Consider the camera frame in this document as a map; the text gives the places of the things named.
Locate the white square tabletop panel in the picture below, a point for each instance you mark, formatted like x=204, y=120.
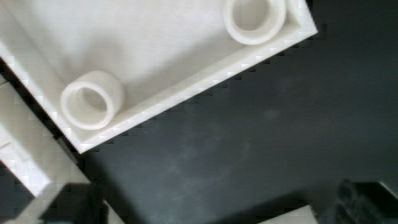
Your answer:
x=171, y=44

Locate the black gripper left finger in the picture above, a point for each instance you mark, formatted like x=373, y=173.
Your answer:
x=76, y=207

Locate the white U-shaped obstacle fence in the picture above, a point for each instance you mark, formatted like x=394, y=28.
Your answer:
x=32, y=155

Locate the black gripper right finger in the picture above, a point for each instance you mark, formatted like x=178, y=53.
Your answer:
x=366, y=204

